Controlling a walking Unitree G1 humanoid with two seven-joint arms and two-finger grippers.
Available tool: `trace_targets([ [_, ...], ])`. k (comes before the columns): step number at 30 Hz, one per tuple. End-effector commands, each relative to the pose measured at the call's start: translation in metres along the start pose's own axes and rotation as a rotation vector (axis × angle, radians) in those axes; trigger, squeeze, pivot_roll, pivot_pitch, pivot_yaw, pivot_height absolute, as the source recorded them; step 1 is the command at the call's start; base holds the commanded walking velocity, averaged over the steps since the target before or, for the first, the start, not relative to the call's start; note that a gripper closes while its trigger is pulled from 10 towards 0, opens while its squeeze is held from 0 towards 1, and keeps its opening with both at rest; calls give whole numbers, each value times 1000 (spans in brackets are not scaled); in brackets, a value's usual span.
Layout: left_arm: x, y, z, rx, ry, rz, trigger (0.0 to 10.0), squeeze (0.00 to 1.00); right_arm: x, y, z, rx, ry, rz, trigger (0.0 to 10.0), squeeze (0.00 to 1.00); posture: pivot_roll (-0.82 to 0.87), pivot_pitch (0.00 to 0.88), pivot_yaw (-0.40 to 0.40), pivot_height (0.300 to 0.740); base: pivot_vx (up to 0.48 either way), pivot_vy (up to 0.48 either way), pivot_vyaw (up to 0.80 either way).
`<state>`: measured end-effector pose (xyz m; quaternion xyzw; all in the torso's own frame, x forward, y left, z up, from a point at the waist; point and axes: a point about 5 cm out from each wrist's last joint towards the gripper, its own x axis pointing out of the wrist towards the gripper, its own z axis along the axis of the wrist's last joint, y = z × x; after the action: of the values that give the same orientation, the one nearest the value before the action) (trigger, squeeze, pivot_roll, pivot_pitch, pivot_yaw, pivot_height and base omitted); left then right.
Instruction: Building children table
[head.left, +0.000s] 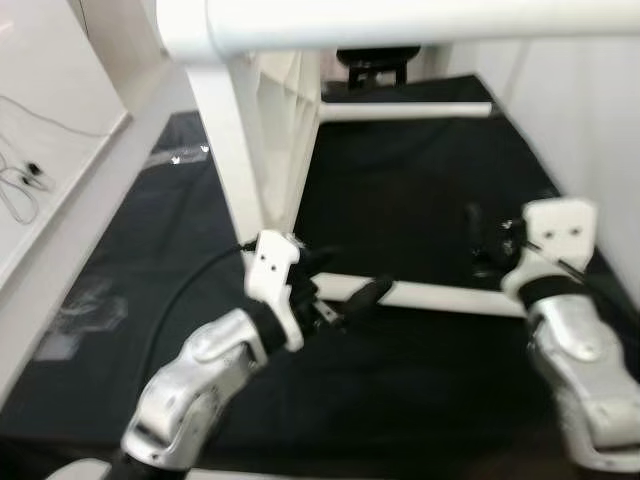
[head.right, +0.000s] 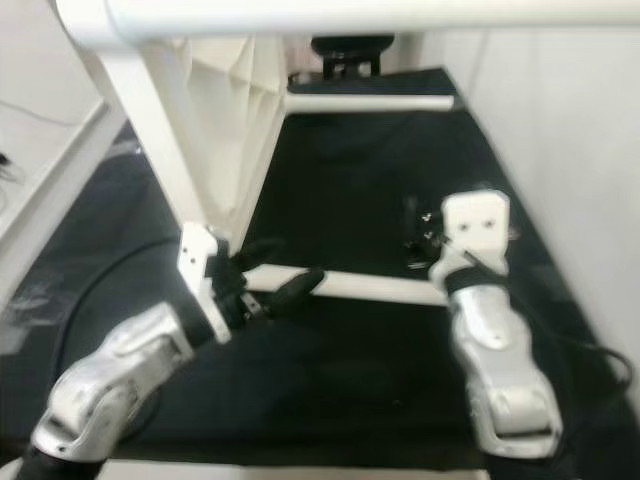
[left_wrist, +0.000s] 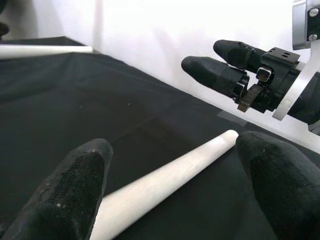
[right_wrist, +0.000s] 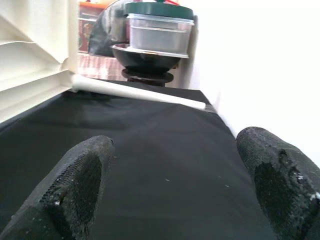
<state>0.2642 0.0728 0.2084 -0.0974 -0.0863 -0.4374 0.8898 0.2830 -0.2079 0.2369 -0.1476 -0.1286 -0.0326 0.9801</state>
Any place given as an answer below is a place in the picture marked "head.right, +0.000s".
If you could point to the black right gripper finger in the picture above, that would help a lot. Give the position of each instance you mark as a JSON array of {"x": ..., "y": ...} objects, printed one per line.
[{"x": 408, "y": 225}]

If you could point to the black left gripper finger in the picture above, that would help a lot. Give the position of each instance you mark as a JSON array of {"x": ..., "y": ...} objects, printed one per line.
[
  {"x": 297, "y": 287},
  {"x": 255, "y": 253}
]

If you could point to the white plastic table top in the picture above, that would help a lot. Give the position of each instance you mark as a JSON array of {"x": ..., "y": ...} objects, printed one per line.
[{"x": 150, "y": 130}]

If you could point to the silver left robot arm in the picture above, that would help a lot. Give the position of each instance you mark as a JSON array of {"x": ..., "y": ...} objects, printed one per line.
[{"x": 105, "y": 390}]

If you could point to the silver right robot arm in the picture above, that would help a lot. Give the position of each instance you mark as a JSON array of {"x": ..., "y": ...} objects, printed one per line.
[{"x": 505, "y": 370}]

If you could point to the black tablecloth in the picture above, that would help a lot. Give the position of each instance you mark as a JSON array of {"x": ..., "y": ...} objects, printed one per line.
[{"x": 360, "y": 190}]

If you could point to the black round basin stand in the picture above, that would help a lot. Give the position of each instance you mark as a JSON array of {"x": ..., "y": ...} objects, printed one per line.
[{"x": 352, "y": 55}]

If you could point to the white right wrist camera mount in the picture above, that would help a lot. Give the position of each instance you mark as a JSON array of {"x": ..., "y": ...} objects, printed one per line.
[{"x": 475, "y": 222}]

